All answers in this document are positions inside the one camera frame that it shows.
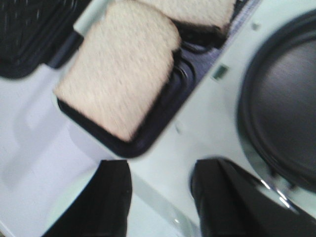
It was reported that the black round frying pan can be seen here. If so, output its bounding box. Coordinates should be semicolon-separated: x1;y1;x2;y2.
238;10;316;192

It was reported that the green breakfast maker base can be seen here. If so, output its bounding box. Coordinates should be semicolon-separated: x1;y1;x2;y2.
44;0;316;237

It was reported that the green breakfast maker lid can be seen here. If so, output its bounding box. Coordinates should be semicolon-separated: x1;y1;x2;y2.
0;0;99;79

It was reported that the white bread slice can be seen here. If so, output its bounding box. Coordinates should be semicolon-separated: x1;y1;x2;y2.
142;0;236;36
54;0;181;142

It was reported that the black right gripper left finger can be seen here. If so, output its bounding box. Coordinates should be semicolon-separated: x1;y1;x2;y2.
44;160;132;237

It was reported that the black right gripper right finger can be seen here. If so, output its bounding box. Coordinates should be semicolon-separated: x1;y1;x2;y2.
191;158;316;237

